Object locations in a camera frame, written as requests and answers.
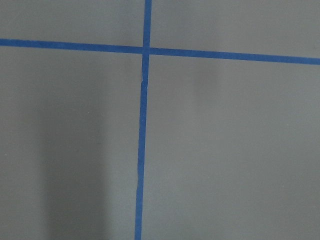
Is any lengthwise blue tape line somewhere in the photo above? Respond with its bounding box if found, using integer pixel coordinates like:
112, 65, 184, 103
134, 0, 152, 240

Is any long crosswise blue tape line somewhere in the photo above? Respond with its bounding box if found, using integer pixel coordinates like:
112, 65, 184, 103
0, 38, 320, 66

